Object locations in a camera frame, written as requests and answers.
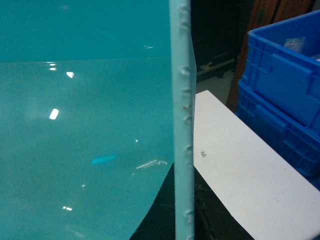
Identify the lower blue plastic crate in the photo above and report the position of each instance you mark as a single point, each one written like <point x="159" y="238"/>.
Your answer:
<point x="298" y="145"/>

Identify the upper blue plastic crate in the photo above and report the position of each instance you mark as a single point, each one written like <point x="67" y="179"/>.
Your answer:
<point x="281" y="69"/>

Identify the blue plastic crate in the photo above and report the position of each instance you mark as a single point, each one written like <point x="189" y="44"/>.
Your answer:
<point x="298" y="145"/>
<point x="281" y="69"/>

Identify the teal plastic bin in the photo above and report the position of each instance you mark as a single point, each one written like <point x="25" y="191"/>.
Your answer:
<point x="94" y="111"/>

